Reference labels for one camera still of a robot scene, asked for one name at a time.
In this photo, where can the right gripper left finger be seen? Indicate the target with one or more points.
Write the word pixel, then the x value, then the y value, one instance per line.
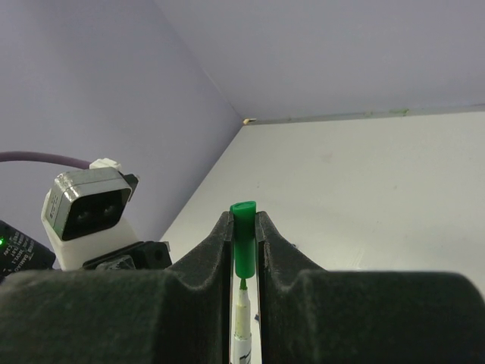
pixel 180 314

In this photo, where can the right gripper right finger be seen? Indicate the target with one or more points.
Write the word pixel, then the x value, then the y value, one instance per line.
pixel 308 314

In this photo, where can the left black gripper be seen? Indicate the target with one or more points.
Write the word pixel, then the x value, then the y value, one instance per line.
pixel 153 255

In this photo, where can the green pen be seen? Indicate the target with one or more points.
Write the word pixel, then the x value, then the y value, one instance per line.
pixel 242 338

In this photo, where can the green pen cap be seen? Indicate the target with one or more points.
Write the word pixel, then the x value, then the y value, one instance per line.
pixel 244 214

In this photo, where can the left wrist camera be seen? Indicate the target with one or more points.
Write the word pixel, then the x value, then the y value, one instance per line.
pixel 83 215

